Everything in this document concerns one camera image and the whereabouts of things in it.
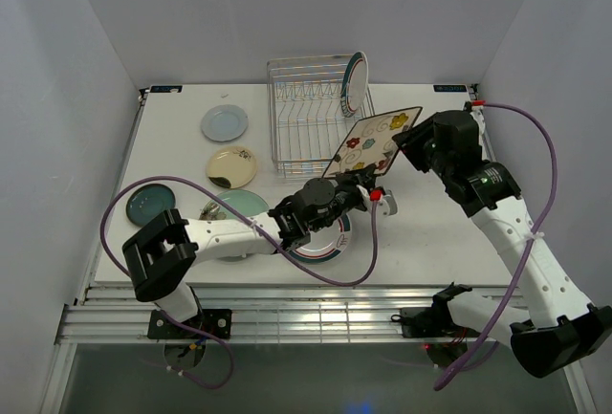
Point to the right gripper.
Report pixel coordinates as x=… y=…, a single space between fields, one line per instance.
x=409 y=141

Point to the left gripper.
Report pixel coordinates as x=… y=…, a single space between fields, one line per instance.
x=360 y=177

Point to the square floral plate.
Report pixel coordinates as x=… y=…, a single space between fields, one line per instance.
x=369 y=144

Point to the white plate teal rim back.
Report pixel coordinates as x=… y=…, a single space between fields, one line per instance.
x=354 y=85

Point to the white plate teal rim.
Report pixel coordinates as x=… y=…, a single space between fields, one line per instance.
x=354 y=85
x=326 y=244

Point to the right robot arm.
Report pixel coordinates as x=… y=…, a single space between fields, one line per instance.
x=544 y=318

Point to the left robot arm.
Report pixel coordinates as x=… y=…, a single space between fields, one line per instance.
x=161 y=253

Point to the dark label sticker right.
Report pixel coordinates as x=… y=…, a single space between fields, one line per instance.
x=450 y=88

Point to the dark label sticker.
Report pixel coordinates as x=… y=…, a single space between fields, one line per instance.
x=450 y=88
x=166 y=89

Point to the white plate teal rim front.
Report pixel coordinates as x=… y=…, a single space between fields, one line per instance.
x=326 y=244

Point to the mint green flower plate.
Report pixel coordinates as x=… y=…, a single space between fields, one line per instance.
x=246 y=202

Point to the cream plate with flowers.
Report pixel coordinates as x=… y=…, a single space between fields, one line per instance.
x=232 y=167

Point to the light blue scalloped plate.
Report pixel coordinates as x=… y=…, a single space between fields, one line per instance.
x=224 y=123

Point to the dark teal saucer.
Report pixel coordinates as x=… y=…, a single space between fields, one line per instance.
x=147 y=202

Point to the dark label sticker left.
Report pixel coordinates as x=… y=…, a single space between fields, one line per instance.
x=166 y=89

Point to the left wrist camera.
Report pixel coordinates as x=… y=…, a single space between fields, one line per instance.
x=383 y=202

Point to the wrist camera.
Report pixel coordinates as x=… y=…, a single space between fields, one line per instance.
x=475 y=108
x=383 y=202

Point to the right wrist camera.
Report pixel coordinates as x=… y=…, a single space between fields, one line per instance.
x=475 y=108

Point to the metal wire dish rack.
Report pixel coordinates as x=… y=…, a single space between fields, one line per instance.
x=306 y=120

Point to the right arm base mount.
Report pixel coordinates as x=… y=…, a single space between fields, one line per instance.
x=429 y=322

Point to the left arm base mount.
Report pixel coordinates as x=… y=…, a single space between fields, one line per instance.
x=216 y=322

